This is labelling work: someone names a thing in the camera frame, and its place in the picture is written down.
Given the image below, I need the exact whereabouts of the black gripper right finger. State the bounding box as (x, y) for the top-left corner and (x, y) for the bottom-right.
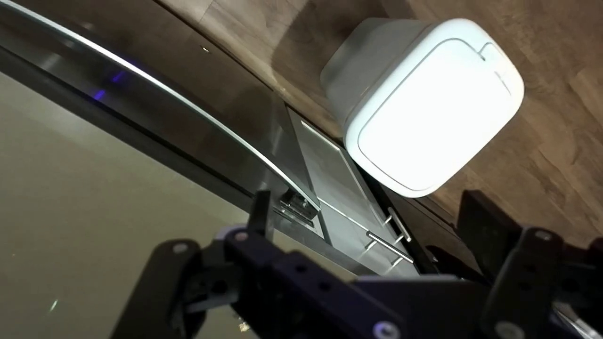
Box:
(456, 188), (603, 339)

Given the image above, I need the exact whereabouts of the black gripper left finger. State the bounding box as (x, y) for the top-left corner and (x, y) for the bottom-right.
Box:
(111, 188), (404, 339)

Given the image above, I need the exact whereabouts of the stainless steel dishwasher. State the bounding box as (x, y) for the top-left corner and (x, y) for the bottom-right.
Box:
(0, 0), (328, 339)

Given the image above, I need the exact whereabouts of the grey base cabinet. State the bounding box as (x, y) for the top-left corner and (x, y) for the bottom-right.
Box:
(285, 105), (424, 279)

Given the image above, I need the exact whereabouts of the white lidded trash bin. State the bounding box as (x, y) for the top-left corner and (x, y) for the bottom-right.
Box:
(319, 15), (528, 200)

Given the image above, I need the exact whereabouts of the metal cabinet bar handle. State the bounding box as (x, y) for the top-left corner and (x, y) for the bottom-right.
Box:
(379, 207), (415, 245)
(362, 230), (415, 273)

